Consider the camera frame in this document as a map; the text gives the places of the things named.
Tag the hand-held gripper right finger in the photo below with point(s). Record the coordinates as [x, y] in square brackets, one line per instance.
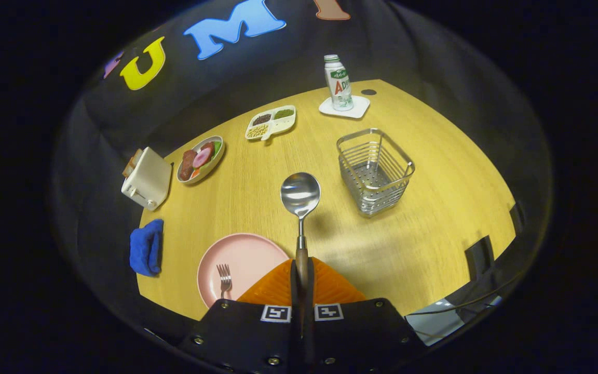
[351, 337]

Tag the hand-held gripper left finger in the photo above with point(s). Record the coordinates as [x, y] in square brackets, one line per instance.
[257, 337]

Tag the pink round plate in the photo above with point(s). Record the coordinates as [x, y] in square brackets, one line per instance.
[249, 257]

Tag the blue folded towel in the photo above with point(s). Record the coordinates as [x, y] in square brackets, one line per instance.
[146, 249]

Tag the black table edge clamp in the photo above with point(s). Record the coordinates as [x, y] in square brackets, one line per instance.
[518, 217]
[478, 254]

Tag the grey oval plate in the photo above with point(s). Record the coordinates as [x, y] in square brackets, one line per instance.
[215, 165]

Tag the brown meat piece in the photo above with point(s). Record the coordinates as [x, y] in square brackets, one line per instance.
[187, 165]

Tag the pink ham slice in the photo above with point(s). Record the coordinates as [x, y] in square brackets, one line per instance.
[202, 157]

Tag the white toaster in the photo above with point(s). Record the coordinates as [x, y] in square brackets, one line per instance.
[148, 179]

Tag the green lettuce leaf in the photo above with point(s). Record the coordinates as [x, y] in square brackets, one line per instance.
[217, 149]

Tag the yellow soybeans pile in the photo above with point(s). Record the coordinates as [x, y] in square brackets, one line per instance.
[257, 131]

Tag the brown toast slice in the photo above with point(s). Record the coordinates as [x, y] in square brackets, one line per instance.
[128, 167]
[137, 156]

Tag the white divided dish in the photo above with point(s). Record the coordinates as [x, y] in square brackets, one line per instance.
[281, 124]

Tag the dark brown beans pile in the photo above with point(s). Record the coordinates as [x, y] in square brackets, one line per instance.
[261, 119]

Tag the green beans pile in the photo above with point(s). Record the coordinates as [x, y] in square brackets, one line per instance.
[284, 112]

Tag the white square coaster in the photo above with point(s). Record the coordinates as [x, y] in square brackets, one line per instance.
[359, 108]

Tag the black round desk grommet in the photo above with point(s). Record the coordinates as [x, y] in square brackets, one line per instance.
[368, 92]

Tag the white plastic bottle green label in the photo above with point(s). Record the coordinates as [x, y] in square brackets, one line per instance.
[339, 85]

